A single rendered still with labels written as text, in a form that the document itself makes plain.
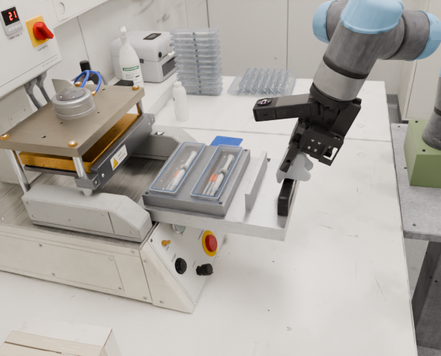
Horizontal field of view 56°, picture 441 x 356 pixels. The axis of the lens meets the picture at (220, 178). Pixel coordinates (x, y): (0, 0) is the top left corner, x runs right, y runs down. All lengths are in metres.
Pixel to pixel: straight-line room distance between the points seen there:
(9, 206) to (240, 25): 2.58
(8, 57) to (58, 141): 0.23
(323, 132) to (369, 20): 0.19
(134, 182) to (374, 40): 0.59
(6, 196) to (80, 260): 0.25
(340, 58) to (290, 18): 2.59
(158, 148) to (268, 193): 0.32
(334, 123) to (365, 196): 0.51
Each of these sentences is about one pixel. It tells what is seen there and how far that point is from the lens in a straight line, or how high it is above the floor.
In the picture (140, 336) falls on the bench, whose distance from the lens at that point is 0.90.
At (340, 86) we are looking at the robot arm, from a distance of 0.67.
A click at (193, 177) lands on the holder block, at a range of 0.84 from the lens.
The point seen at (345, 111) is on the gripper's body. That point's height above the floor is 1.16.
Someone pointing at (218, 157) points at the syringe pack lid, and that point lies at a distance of 0.87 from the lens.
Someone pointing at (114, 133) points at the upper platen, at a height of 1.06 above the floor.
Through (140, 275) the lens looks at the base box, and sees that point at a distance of 0.87.
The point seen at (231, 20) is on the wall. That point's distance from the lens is 3.32.
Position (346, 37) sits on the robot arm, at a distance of 0.65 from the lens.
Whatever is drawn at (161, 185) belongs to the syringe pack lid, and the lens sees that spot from 0.81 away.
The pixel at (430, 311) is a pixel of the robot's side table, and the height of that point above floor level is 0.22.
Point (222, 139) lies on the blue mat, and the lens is 1.45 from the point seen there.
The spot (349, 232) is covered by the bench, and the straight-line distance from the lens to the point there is 1.08.
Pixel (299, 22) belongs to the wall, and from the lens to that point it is 3.24.
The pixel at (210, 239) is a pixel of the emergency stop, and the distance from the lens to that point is 0.97.
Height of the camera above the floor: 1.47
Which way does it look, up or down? 35 degrees down
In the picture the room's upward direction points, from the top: 5 degrees counter-clockwise
